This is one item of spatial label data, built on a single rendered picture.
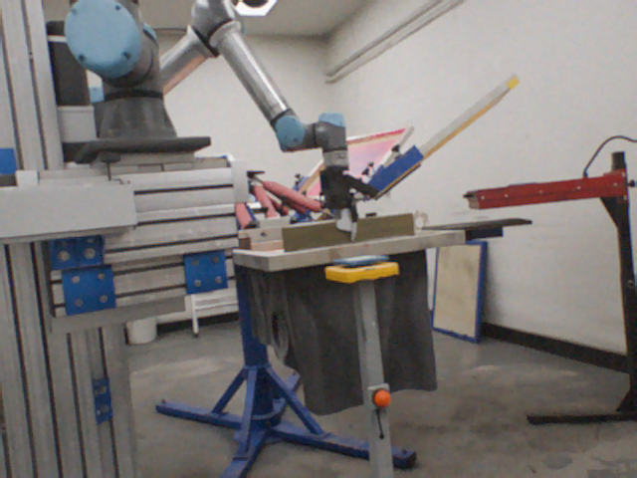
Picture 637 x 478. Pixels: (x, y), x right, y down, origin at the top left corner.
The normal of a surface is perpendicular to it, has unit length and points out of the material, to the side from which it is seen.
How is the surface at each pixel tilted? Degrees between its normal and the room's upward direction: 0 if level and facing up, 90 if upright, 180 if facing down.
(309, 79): 90
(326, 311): 95
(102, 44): 98
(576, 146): 90
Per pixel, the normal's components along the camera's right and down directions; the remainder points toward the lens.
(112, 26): 0.08, 0.18
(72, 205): 0.50, 0.00
